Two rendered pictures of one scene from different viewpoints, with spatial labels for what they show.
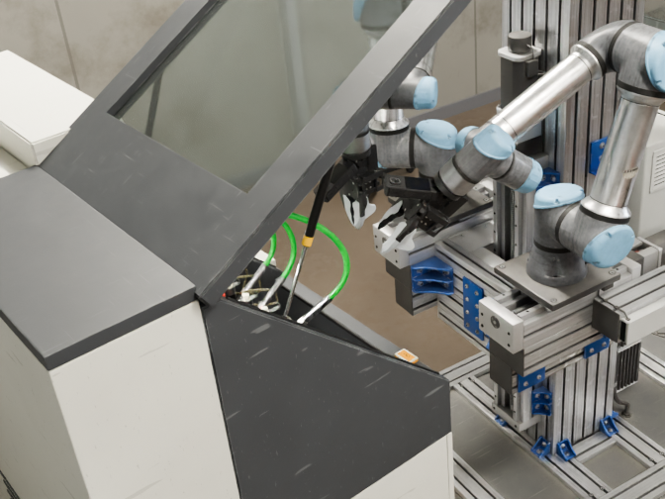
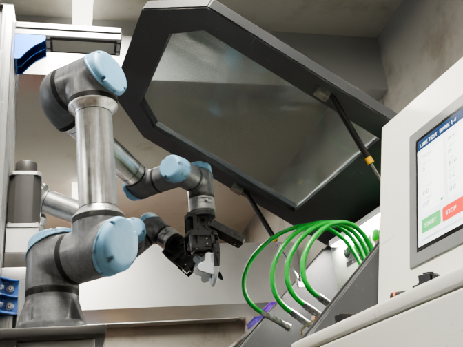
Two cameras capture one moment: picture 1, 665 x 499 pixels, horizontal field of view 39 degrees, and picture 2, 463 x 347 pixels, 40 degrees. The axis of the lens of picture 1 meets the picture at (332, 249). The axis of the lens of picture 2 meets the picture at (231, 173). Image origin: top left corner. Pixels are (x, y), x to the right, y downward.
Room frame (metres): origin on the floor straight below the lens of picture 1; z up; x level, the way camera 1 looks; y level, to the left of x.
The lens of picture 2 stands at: (3.65, 0.37, 0.75)
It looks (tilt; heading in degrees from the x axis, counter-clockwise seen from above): 24 degrees up; 192
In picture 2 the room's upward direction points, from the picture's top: 6 degrees counter-clockwise
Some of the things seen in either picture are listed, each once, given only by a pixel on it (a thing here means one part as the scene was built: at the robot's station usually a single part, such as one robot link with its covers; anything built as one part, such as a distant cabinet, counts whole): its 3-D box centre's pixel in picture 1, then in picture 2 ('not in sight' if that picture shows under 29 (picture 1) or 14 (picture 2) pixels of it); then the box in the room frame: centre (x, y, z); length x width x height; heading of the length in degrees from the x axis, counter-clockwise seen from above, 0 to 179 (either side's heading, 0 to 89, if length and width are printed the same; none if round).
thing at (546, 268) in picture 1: (556, 252); not in sight; (1.94, -0.56, 1.09); 0.15 x 0.15 x 0.10
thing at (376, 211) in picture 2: not in sight; (372, 217); (1.66, 0.39, 1.43); 0.54 x 0.03 x 0.02; 35
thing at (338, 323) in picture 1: (351, 347); not in sight; (1.94, -0.02, 0.87); 0.62 x 0.04 x 0.16; 35
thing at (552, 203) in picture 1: (560, 213); not in sight; (1.94, -0.56, 1.20); 0.13 x 0.12 x 0.14; 24
